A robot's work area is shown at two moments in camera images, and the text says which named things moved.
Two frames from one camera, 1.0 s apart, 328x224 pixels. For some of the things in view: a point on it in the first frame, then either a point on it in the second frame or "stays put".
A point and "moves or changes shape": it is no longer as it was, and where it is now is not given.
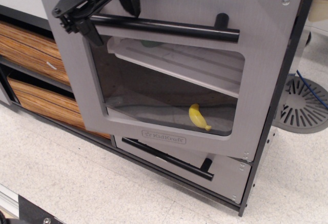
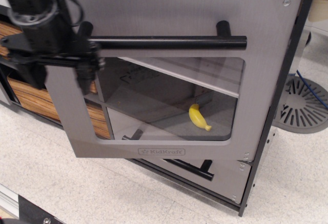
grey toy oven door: x=266 y=15 moves or changes shape
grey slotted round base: x=300 y=111 stays put
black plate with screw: x=29 y=213 stays put
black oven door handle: x=221 y=33 -> x=223 y=41
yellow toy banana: x=197 y=117 stays put
